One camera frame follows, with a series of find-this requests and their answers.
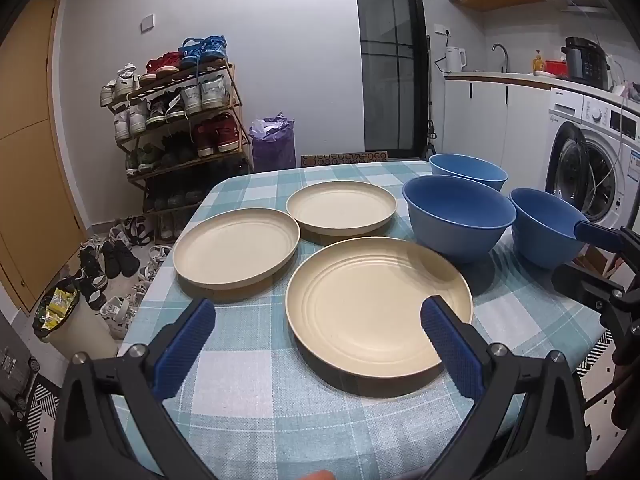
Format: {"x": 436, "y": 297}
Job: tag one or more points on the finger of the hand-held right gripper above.
{"x": 585, "y": 285}
{"x": 595, "y": 234}

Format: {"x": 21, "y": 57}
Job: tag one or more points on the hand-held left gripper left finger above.
{"x": 182, "y": 355}

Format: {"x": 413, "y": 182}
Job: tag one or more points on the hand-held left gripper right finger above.
{"x": 452, "y": 350}

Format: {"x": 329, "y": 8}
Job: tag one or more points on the blue plastic bowl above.
{"x": 540, "y": 230}
{"x": 467, "y": 167}
{"x": 460, "y": 215}

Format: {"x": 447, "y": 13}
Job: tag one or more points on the cream round plate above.
{"x": 375, "y": 305}
{"x": 235, "y": 250}
{"x": 340, "y": 207}

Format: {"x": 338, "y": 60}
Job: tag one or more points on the person's right hand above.
{"x": 627, "y": 385}

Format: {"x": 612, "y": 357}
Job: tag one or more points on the person's left hand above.
{"x": 318, "y": 476}

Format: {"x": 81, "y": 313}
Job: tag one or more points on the open cardboard box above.
{"x": 595, "y": 262}

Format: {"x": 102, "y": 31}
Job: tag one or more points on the teal checked tablecloth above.
{"x": 250, "y": 385}

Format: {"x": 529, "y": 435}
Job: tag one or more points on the cream trash bin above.
{"x": 85, "y": 330}

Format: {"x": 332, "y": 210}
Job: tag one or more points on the white washing machine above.
{"x": 595, "y": 125}

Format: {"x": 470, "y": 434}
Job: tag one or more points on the scattered shoes pile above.
{"x": 120, "y": 260}

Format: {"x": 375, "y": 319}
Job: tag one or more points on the yellow snack wrappers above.
{"x": 55, "y": 307}

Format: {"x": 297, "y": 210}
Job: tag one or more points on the pink cloth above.
{"x": 627, "y": 91}

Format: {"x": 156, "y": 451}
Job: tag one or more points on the black and white rug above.
{"x": 42, "y": 412}

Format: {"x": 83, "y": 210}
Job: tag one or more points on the white kitchen base cabinet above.
{"x": 475, "y": 120}

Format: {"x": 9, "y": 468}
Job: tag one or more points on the dark floor equipment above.
{"x": 17, "y": 380}

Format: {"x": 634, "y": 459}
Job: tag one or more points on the red container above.
{"x": 555, "y": 68}

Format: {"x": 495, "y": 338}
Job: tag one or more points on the black pressure cooker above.
{"x": 585, "y": 62}

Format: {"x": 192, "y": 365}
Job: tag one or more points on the yellow soap bottle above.
{"x": 538, "y": 63}

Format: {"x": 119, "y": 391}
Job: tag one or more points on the chrome kitchen faucet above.
{"x": 504, "y": 55}

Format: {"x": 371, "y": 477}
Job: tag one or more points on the brown patterned doormat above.
{"x": 345, "y": 158}

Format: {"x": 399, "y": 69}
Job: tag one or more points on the white electric kettle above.
{"x": 455, "y": 59}

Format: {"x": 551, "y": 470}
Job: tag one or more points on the wooden shoe rack with shoes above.
{"x": 210, "y": 92}

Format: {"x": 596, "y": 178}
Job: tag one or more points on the yellow wooden door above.
{"x": 35, "y": 135}

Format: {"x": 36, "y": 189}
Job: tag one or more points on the black framed glass door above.
{"x": 390, "y": 60}

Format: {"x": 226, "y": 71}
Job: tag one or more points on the white wall socket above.
{"x": 442, "y": 29}

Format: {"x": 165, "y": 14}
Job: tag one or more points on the white light switch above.
{"x": 147, "y": 24}

